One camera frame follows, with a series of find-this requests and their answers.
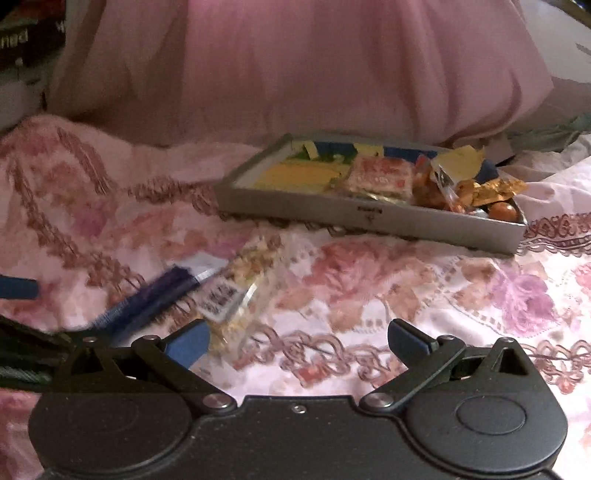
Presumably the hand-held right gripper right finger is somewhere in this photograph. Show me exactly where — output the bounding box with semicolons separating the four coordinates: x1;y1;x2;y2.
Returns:
359;318;539;414

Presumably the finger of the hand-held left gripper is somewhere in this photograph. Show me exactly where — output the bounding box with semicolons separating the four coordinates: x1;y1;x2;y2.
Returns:
0;314;95;358
0;276;41;302

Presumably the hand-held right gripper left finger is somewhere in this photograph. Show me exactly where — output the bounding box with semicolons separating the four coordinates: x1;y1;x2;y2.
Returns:
58;318;238;414

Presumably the purple stick packet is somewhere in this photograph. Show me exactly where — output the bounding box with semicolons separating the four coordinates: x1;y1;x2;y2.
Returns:
90;264;229;344

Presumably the orange snack packet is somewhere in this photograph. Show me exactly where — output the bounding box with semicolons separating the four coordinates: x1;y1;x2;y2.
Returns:
413;156;467;215

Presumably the grey cardboard box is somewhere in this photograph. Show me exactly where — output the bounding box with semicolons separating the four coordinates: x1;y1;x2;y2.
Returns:
213;133;528;256

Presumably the small orange fruit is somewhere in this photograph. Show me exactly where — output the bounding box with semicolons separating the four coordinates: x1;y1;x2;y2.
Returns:
488;200;519;222

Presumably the noodle cracker packet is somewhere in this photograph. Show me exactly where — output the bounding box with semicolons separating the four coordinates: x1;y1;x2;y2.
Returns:
342;154;415;205

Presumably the gold foil packet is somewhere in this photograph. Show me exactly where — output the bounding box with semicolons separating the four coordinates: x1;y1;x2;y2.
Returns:
455;178;528;207

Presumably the floral pink blanket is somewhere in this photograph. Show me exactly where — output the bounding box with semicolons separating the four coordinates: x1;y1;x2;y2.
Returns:
0;113;591;480

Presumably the white object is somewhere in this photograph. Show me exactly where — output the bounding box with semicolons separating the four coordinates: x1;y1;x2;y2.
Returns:
0;78;51;132

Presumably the yellow blue printed paper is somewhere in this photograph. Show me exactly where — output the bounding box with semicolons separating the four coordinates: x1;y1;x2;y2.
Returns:
252;138;485;195

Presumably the brown cardboard piece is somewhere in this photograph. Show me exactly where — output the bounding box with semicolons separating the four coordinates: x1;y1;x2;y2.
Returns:
487;137;515;163

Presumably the dark printed box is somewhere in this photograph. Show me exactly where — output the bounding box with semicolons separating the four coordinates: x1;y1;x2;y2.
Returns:
0;0;70;84

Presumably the grey green cloth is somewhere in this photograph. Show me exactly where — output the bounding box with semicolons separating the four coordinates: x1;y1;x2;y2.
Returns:
503;115;591;155

